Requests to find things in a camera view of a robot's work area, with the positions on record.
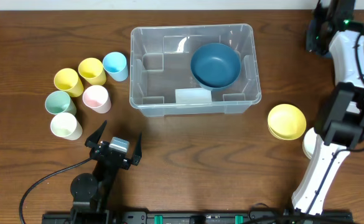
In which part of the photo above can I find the left black cable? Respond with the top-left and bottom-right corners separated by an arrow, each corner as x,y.
19,157 -> 94,224

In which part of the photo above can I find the yellow small bowl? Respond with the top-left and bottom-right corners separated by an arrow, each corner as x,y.
267,104 -> 307,141

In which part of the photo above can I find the white small bowl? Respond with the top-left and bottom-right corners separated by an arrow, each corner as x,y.
302,128 -> 317,159

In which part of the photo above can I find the cream white plastic cup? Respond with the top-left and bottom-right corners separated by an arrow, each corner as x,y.
50,113 -> 83,141

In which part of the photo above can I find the clear plastic storage container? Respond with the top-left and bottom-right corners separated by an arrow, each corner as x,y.
129,24 -> 262,117

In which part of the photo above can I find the dark blue bowl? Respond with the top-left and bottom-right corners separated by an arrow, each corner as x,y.
190,43 -> 241,91
320,52 -> 332,59

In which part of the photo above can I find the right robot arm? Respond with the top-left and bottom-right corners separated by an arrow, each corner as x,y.
292,0 -> 364,215

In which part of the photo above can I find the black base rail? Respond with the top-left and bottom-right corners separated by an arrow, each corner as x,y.
42,209 -> 354,224

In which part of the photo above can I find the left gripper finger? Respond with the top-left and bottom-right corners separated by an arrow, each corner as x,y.
132,133 -> 142,166
85,120 -> 107,148

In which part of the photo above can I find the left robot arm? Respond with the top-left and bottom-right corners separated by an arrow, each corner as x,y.
70,121 -> 142,212

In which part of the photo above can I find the yellow plastic cup upper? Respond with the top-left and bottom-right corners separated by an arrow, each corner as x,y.
78,58 -> 106,85

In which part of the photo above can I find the white label in container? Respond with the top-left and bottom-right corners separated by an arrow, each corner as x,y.
175,88 -> 212,104

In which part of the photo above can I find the yellow plastic cup left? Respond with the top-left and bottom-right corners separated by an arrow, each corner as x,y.
54,68 -> 84,97

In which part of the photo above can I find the pink plastic cup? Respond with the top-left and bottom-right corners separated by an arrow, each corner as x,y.
82,85 -> 111,114

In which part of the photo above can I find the yellow plastic cup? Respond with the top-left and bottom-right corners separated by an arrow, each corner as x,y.
54,68 -> 84,97
78,58 -> 106,85

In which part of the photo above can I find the mint green plastic cup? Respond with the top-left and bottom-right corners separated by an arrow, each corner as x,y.
45,91 -> 77,115

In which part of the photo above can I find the light blue plastic cup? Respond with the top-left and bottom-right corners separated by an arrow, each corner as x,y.
103,52 -> 129,82

